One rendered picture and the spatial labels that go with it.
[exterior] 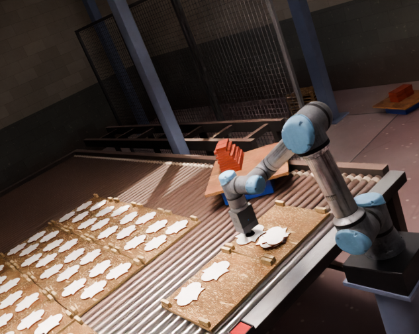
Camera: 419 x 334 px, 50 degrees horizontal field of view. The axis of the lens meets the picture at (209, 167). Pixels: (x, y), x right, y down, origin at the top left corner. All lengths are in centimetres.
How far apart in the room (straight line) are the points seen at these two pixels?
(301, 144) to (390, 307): 79
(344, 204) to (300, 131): 30
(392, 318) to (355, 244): 46
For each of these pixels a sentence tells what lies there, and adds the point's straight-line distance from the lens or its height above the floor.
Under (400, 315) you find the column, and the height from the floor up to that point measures 70.
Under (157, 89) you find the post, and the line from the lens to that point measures 372.
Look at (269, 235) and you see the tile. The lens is 216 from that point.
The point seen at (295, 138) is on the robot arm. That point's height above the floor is 154.
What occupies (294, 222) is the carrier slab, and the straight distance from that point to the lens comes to 224.
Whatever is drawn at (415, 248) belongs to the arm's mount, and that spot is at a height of 97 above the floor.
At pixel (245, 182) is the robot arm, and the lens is 179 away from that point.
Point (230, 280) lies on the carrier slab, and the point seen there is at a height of 94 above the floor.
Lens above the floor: 206
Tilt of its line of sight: 20 degrees down
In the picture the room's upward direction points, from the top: 22 degrees counter-clockwise
